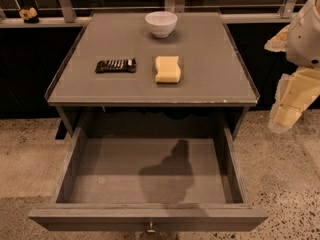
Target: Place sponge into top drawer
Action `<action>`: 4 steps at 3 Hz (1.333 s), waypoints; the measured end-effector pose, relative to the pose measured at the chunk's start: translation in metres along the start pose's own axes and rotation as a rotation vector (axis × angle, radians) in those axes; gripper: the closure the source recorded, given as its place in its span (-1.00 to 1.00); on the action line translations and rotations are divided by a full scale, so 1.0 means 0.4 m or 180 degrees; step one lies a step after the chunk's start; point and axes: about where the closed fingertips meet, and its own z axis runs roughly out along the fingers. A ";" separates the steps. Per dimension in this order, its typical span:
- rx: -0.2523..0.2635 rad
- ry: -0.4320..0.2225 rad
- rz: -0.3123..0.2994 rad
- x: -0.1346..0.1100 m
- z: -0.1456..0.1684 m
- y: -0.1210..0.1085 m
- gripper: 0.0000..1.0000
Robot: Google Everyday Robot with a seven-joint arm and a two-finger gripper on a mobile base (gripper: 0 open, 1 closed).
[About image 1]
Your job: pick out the white ceramic bowl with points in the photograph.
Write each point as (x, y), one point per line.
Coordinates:
(161, 23)

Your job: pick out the black snack bar wrapper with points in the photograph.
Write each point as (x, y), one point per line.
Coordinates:
(116, 66)

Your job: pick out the grey cabinet table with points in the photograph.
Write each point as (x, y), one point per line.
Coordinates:
(212, 72)

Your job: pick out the yellow black object on ledge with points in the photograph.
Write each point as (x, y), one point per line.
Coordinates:
(29, 15)

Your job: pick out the yellow sponge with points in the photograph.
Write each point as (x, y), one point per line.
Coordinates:
(167, 69)

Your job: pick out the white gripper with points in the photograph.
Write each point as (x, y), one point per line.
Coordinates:
(305, 40)

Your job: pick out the metal drawer knob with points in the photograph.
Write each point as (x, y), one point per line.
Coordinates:
(150, 230)

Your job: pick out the open grey top drawer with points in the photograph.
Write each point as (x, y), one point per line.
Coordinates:
(120, 184)

